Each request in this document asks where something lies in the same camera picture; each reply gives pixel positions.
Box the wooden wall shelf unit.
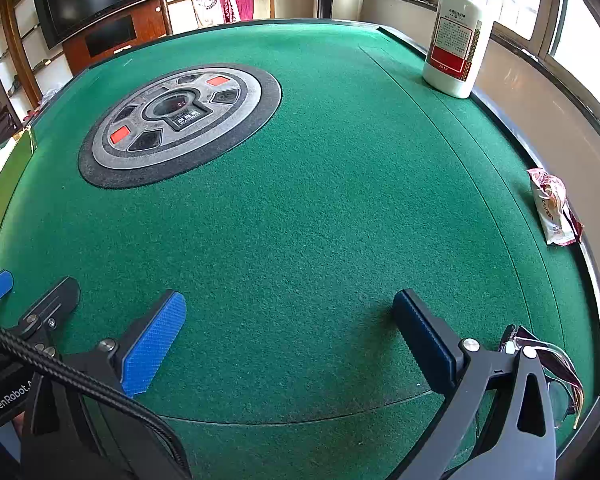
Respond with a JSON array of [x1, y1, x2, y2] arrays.
[[0, 0, 81, 126]]

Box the window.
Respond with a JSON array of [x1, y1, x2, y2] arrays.
[[392, 0, 600, 68]]

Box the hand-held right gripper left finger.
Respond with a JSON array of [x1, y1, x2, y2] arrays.
[[22, 290, 187, 480]]

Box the small white red snack packet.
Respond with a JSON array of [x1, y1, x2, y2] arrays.
[[526, 166, 585, 247]]

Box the white liquor bottle red cap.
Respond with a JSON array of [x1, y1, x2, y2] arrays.
[[422, 0, 496, 99]]

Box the round table control panel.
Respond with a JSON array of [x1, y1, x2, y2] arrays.
[[78, 63, 283, 190]]

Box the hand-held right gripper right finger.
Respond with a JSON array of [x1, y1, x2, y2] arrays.
[[393, 288, 557, 480]]

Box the black rectangular wall panel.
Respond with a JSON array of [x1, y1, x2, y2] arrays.
[[84, 14, 137, 58]]

